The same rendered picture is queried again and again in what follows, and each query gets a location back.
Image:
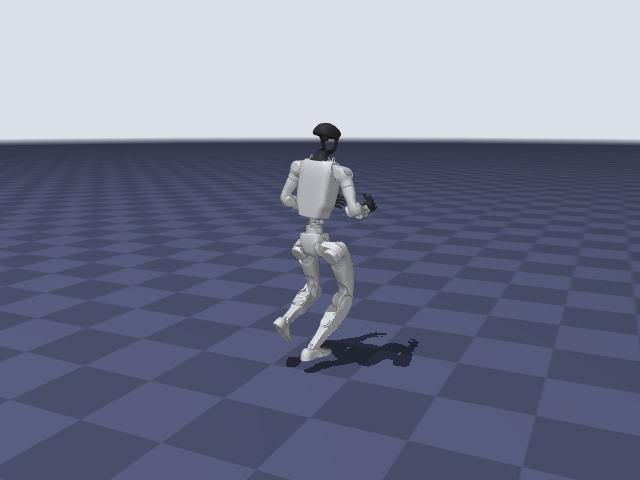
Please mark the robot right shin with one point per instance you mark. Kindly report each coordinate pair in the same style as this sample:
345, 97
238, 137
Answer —
331, 320

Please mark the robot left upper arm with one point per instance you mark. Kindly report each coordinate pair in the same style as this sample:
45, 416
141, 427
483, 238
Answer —
291, 184

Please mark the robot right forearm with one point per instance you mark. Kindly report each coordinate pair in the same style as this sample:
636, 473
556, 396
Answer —
364, 210

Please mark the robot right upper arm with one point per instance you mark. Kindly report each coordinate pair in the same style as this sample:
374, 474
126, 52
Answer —
344, 176

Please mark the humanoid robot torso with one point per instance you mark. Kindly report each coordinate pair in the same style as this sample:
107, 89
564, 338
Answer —
317, 192

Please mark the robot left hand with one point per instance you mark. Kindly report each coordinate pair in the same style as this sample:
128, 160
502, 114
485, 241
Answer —
339, 199

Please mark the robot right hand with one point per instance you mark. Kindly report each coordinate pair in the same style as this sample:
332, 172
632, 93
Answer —
369, 202

